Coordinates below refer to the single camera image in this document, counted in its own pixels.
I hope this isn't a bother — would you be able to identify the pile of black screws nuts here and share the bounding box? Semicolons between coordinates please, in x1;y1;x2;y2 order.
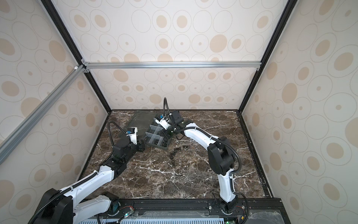
168;138;195;161

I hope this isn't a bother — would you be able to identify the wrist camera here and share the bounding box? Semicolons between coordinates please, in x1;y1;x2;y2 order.
126;127;138;145
154;110;184;130

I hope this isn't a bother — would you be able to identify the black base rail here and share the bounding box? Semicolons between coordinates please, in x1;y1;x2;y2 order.
49;197;291;224

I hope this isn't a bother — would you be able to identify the clear compartment organizer box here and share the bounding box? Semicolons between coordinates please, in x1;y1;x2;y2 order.
118;110;180;151

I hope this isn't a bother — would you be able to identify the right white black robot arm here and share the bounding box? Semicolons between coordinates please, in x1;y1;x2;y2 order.
159;119;243;214

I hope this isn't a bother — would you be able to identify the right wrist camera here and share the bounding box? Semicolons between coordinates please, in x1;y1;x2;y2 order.
154;110;184;130

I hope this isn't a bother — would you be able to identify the horizontal aluminium frame bar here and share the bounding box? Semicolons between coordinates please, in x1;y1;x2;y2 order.
84;61;261;69

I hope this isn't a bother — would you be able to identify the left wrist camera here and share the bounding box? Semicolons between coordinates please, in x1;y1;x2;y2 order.
126;127;138;145

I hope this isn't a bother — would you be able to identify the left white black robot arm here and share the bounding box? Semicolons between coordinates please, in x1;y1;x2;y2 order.
29;139;145;224

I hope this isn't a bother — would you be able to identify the diagonal aluminium frame bar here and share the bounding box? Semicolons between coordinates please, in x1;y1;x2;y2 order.
1;64;84;163

